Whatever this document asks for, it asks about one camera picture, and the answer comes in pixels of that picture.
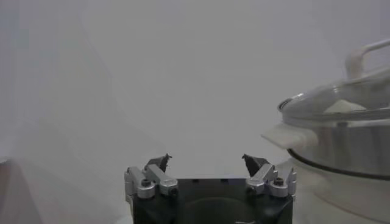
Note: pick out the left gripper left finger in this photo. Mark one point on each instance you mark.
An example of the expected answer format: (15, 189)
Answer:
(152, 179)

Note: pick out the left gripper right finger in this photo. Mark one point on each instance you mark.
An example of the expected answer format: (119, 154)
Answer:
(265, 178)

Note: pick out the round glass lid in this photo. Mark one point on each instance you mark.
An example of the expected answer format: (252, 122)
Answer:
(365, 91)

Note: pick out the stainless steel steamer basket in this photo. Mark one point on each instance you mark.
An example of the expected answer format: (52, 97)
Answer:
(350, 146)

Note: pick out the white electric cooker base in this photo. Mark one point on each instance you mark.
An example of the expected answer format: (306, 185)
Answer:
(350, 198)

